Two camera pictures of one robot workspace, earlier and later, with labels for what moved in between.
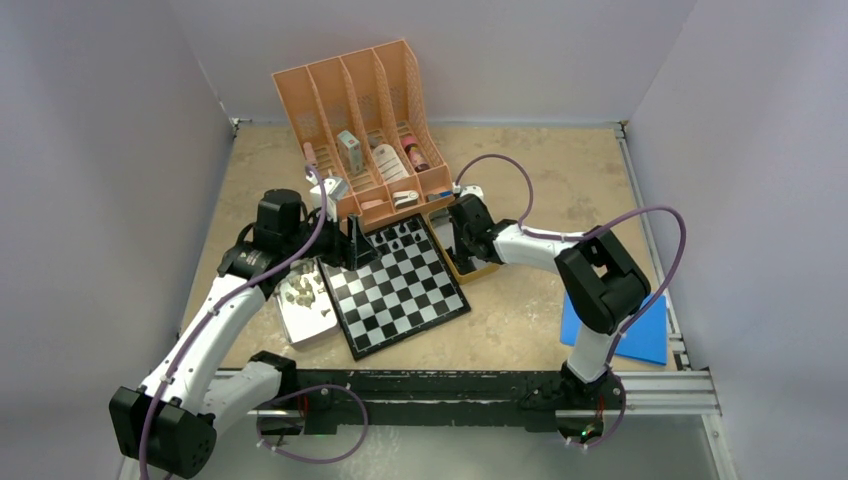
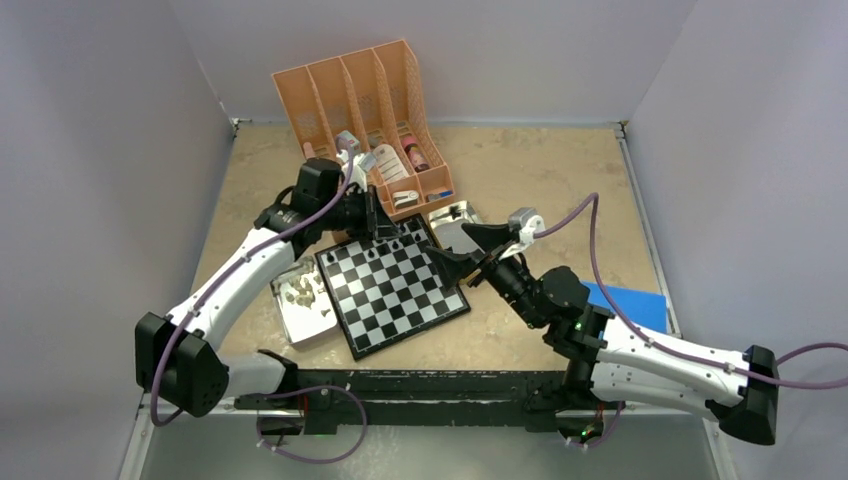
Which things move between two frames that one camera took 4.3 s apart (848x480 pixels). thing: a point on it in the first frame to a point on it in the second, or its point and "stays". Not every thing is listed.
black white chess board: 407,289 stays
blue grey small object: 438,196 stays
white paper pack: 388,163 stays
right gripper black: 464,250 to 451,267
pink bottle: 414,152 stays
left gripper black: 348,253 to 376,223
